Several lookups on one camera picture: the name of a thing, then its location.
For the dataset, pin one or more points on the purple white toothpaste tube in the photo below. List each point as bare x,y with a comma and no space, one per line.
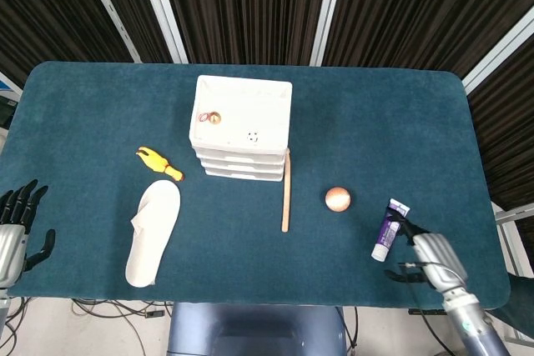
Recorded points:
386,239

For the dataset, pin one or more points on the dark teal cloth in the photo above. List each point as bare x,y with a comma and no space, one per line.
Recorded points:
517,306

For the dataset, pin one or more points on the yellow rubber chicken toy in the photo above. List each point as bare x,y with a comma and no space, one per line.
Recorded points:
156,162

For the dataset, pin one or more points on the black power plug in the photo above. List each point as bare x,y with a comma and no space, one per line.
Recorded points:
154,313

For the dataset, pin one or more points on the dark pleated curtain panel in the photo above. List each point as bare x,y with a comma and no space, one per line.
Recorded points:
417,6
41,6
133,6
250,6
513,131

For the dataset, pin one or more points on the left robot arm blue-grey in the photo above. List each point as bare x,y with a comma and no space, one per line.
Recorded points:
1,295

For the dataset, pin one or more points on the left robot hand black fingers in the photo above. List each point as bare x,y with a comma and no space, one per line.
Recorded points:
9,243

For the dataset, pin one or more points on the clear plastic drawer with dividers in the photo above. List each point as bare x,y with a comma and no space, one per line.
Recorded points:
242,165

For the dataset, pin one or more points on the blue white box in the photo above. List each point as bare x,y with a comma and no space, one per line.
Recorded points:
6,87

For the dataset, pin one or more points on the aluminium frame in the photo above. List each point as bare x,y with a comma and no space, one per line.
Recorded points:
511,215

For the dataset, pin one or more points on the wooden drumstick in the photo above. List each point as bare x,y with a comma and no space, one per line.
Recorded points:
286,206

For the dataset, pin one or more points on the blue-grey robot torso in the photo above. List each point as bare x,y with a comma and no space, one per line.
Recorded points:
250,331

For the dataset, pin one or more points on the white disposable slipper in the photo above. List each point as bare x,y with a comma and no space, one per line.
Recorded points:
150,239

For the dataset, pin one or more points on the white partition post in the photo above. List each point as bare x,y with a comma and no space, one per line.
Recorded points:
111,10
162,10
329,10
500,52

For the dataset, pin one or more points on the white plastic drawer cabinet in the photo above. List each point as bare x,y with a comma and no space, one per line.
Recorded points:
242,101

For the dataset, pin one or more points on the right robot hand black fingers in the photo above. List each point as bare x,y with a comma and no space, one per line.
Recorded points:
438,256

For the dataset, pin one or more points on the teal table cloth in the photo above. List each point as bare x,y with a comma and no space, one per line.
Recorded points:
104,101

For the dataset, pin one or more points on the orange cork ball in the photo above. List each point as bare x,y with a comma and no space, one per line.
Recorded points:
338,199

